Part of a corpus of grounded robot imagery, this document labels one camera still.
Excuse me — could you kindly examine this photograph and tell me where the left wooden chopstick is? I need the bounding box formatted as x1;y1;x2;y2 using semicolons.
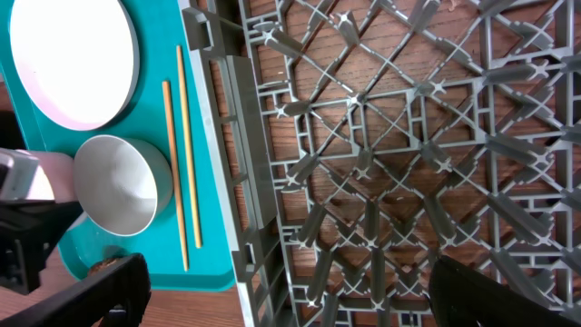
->
162;80;190;272

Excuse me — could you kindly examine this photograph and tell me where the white round plate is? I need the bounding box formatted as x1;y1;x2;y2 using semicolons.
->
9;0;140;131

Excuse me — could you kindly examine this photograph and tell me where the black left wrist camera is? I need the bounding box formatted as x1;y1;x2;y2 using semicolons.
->
1;148;39;202

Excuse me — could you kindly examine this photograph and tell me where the brown food scrap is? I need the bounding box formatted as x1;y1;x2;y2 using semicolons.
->
87;258;119;276

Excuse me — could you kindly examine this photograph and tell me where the right wooden chopstick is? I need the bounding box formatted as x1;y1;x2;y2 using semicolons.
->
176;45;202;249

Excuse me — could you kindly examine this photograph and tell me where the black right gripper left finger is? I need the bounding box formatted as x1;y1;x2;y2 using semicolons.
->
1;253;151;327

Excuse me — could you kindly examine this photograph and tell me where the wooden chopstick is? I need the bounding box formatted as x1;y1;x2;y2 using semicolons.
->
162;80;190;272
176;45;202;249

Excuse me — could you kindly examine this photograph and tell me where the beige bowl with crumbs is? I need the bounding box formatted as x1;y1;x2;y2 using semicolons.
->
21;150;78;203

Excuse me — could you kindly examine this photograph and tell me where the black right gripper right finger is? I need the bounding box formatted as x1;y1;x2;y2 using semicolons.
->
428;256;580;327

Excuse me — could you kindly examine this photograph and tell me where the grey dishwasher rack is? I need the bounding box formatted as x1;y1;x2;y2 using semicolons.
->
178;0;580;326

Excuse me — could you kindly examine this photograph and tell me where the grey empty bowl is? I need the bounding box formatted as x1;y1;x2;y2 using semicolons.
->
74;134;173;237

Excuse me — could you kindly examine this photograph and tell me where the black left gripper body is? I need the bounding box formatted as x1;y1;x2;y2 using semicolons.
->
1;200;83;294

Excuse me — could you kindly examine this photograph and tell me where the teal plastic tray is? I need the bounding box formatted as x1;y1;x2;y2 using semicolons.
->
1;0;235;292

